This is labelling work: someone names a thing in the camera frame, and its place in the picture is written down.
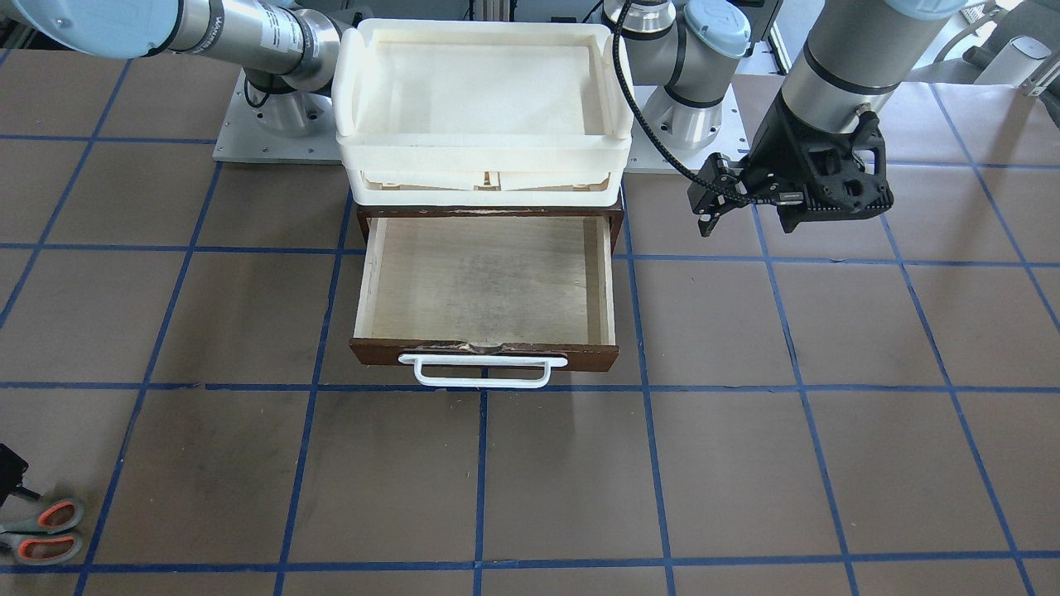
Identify white plastic tray bin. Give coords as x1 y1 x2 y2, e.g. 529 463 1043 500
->
332 18 632 208

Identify open wooden drawer white handle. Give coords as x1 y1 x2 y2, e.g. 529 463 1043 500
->
349 214 619 388

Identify orange grey scissors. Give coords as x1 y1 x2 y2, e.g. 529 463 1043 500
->
1 498 84 565

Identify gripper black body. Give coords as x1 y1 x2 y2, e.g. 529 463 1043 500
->
0 444 29 506
742 97 894 233

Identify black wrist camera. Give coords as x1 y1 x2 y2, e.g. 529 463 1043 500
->
687 152 749 238

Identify dark brown wooden cabinet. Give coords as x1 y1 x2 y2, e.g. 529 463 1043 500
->
354 191 626 249

